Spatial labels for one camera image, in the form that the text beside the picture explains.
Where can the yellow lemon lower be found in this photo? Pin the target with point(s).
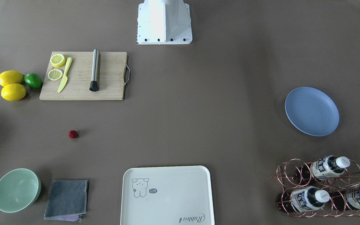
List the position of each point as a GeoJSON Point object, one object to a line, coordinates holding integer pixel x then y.
{"type": "Point", "coordinates": [13, 92]}

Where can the blue plate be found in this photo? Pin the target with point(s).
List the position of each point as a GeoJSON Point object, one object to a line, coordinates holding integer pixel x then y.
{"type": "Point", "coordinates": [312, 111]}

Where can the drink bottle top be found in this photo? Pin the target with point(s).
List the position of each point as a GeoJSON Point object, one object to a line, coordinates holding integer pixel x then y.
{"type": "Point", "coordinates": [322, 169]}

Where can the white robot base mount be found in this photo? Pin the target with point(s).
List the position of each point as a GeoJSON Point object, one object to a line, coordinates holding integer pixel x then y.
{"type": "Point", "coordinates": [164, 22]}

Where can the drink bottle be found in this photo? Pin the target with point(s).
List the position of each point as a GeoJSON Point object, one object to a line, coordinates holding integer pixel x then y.
{"type": "Point", "coordinates": [346, 200]}
{"type": "Point", "coordinates": [299, 200]}
{"type": "Point", "coordinates": [322, 169]}

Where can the copper wire bottle rack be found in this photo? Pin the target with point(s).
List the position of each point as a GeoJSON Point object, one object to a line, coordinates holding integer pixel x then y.
{"type": "Point", "coordinates": [289, 174]}

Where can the cream rabbit tray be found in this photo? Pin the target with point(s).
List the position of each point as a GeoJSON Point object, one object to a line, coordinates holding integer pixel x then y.
{"type": "Point", "coordinates": [179, 195]}

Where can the yellow lemon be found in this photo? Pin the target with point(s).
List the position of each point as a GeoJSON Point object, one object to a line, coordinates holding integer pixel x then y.
{"type": "Point", "coordinates": [10, 77]}
{"type": "Point", "coordinates": [13, 92]}

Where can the drink bottle bottom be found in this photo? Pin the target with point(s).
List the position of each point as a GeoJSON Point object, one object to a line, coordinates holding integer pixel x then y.
{"type": "Point", "coordinates": [346, 200]}
{"type": "Point", "coordinates": [299, 200]}

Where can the grey folded cloth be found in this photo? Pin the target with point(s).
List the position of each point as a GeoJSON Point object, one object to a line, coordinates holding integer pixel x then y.
{"type": "Point", "coordinates": [67, 200]}

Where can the green bowl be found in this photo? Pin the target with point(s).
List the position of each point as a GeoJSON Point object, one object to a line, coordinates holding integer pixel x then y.
{"type": "Point", "coordinates": [19, 189]}

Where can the steel muddler black tip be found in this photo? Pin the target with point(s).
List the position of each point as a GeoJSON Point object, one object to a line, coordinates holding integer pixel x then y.
{"type": "Point", "coordinates": [94, 86]}

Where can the green lime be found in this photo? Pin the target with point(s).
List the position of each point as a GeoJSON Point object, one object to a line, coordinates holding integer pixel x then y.
{"type": "Point", "coordinates": [33, 80]}

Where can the lemon slice lower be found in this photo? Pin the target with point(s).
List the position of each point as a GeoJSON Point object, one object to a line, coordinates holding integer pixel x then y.
{"type": "Point", "coordinates": [55, 74]}

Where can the wooden cutting board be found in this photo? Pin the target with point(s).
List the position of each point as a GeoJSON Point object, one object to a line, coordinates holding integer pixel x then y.
{"type": "Point", "coordinates": [111, 78]}

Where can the lemon slice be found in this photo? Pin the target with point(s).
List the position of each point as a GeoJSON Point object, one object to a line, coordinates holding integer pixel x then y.
{"type": "Point", "coordinates": [55, 74]}
{"type": "Point", "coordinates": [58, 60]}

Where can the red strawberry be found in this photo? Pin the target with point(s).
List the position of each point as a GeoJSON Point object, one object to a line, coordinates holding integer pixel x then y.
{"type": "Point", "coordinates": [73, 134]}

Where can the yellow lemon upper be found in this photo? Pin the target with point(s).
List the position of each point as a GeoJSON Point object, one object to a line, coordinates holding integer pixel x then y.
{"type": "Point", "coordinates": [10, 77]}

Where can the yellow plastic knife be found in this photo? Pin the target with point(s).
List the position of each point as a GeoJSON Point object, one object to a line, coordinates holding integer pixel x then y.
{"type": "Point", "coordinates": [64, 78]}

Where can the lemon slice upper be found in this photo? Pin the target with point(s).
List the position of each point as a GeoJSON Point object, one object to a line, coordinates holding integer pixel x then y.
{"type": "Point", "coordinates": [58, 60]}

